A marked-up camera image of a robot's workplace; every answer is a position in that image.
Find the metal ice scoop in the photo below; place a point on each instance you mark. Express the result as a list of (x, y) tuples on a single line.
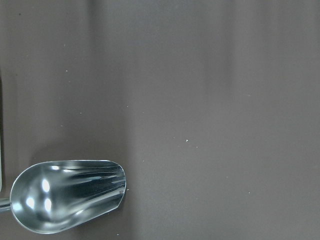
[(53, 196)]

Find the cream rectangular tray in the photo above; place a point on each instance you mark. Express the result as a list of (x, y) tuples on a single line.
[(1, 129)]

